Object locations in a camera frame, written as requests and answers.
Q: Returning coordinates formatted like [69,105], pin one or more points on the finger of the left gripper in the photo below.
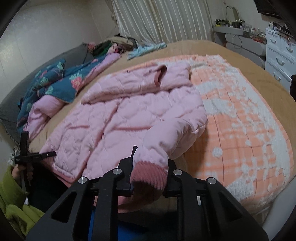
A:
[33,157]
[24,152]

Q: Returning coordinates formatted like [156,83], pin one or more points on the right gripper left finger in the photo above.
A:
[88,209]

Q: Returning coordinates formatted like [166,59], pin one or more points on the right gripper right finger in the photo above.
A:
[207,210]

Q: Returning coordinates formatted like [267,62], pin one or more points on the pink quilted jacket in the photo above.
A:
[152,114]

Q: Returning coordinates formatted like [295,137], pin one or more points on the pile of dark clothes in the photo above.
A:
[115,44]

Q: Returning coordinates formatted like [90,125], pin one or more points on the green sleeve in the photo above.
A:
[21,216]

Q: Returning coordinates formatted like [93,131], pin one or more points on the blue floral pink quilt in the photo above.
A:
[54,86]

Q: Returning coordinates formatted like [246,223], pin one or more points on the orange white plaid blanket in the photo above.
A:
[244,145]

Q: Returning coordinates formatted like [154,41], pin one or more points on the tan bed sheet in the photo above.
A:
[279,100]

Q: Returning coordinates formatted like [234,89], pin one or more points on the light blue garment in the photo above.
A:
[142,50]

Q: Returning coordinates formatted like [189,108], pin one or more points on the grey white desk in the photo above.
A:
[241,38]

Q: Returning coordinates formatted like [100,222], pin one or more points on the white striped curtain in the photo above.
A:
[154,22]

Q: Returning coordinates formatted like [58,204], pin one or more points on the white drawer cabinet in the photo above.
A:
[280,57]

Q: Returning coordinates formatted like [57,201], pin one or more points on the black flat television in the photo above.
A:
[265,8]

